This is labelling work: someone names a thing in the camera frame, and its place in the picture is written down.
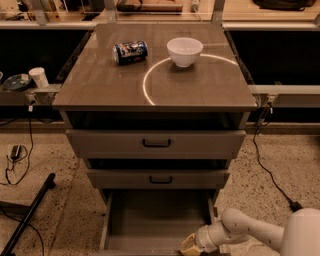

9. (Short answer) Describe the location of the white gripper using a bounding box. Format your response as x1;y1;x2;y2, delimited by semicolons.
180;221;250;256

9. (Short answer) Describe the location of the grey drawer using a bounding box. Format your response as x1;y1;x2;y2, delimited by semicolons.
66;129;246;159
90;189;216;256
87;169;230;189

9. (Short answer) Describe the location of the grey drawer cabinet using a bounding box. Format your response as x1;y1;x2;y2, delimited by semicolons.
52;22;259;214

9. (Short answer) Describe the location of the black pole on floor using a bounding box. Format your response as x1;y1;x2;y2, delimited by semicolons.
0;173;55;256

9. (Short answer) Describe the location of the white bowl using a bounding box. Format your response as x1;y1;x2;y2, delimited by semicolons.
167;37;203;67

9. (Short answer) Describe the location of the black power adapter left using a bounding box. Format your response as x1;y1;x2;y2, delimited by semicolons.
10;145;21;160

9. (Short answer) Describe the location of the blue soda can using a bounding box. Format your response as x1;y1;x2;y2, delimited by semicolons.
113;40;148;65

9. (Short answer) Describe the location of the white paper cup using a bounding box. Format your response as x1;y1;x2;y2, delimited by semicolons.
29;67;49;88

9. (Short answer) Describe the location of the dark blue plate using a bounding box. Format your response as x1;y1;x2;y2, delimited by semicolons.
3;74;32;91

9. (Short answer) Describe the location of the black cable with adapter right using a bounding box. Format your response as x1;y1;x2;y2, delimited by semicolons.
252;103;304;213

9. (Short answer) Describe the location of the black cable left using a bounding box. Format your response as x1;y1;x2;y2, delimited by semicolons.
0;104;36;187

